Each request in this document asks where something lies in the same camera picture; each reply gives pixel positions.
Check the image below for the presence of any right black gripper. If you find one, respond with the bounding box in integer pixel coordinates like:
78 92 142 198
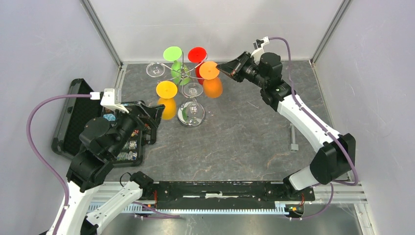
216 51 267 89

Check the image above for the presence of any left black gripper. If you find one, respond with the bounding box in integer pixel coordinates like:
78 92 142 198
109 99 166 157

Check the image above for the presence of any orange wine glass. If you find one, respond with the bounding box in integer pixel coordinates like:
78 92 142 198
199 61 223 98

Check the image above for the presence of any clear wine glass front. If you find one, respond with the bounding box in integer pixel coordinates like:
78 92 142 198
177 82 206 127

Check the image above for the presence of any clear wine glass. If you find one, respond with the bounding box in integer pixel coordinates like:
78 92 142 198
146 62 165 78
177 82 206 127

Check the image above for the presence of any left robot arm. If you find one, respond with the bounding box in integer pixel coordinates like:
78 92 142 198
46 103 165 235

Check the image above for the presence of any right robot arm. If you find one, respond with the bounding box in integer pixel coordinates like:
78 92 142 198
217 52 356 200

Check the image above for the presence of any red wine glass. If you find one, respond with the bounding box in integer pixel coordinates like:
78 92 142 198
187 47 208 85

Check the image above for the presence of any yellow wine glass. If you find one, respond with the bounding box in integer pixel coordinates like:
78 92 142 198
156 81 178 120

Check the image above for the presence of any chrome wine glass rack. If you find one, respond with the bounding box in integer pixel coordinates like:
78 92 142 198
146 47 208 127

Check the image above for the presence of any green wine glass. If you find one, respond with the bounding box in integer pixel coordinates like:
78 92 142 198
163 46 190 86

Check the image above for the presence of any clear wine glass rear left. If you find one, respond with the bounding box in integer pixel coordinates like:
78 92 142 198
146 62 165 78

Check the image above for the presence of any black poker chip case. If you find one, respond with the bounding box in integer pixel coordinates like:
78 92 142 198
51 98 157 167

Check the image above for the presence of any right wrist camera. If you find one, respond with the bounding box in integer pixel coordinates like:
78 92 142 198
251 36 269 64

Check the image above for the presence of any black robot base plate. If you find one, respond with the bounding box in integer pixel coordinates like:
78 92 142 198
141 181 315 210

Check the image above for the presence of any grey metal bracket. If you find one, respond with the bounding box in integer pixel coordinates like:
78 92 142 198
289 123 299 152

